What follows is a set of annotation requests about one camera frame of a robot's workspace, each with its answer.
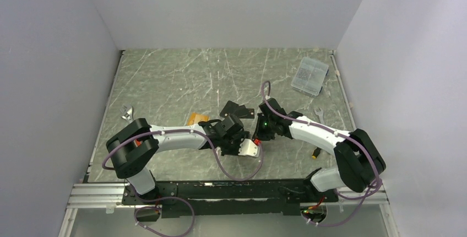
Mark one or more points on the small metal clip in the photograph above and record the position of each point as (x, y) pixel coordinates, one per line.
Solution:
(127, 112)

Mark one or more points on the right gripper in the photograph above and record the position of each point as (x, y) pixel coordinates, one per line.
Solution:
(259, 133)

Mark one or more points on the gold card stack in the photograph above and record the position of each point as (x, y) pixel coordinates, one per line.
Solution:
(196, 118)

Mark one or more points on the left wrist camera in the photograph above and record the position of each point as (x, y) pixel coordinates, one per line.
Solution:
(248, 149)

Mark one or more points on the black card stack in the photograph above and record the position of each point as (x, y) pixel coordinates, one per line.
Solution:
(240, 111)

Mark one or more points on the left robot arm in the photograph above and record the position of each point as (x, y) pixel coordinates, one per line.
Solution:
(132, 148)

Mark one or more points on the clear plastic screw box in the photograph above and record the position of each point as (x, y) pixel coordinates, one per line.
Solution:
(310, 76)

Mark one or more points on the silver wrench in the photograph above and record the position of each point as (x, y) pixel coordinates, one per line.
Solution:
(320, 114)

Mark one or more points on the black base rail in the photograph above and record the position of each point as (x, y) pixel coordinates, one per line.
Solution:
(226, 197)

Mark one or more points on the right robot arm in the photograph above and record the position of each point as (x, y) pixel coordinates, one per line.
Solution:
(358, 162)

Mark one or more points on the aluminium frame rail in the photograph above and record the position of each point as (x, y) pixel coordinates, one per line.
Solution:
(110, 196)

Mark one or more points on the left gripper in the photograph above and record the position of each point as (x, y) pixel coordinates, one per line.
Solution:
(235, 151)

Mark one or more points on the black yellow screwdriver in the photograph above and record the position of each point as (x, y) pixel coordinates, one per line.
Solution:
(316, 153)

